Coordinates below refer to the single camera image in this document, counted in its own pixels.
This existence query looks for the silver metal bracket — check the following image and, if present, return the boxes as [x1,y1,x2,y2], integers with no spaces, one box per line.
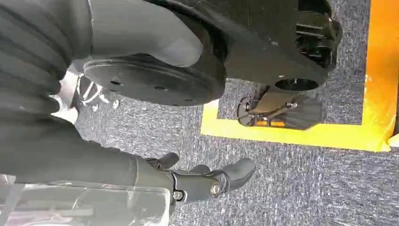
[50,67,82,125]

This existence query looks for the clear plastic cover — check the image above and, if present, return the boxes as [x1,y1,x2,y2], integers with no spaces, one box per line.
[0,174,176,226]

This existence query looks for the silver wire clip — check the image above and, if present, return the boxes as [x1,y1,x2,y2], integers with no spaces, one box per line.
[76,74,121,112]

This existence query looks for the yellow floor tape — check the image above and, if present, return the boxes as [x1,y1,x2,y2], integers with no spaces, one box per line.
[200,0,399,153]

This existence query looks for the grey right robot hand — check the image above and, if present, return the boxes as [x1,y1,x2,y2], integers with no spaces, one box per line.
[0,0,257,205]

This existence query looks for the black robot foot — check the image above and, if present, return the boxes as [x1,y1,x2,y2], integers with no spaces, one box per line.
[236,85,324,131]

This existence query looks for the black robot leg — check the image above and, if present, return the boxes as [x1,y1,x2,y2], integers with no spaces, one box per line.
[146,0,343,93]

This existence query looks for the black round disc plate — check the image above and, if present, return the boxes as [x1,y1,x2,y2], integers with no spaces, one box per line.
[83,52,227,107]

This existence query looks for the ribbed grey right arm sleeve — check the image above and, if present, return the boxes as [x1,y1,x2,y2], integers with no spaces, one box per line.
[0,0,93,125]

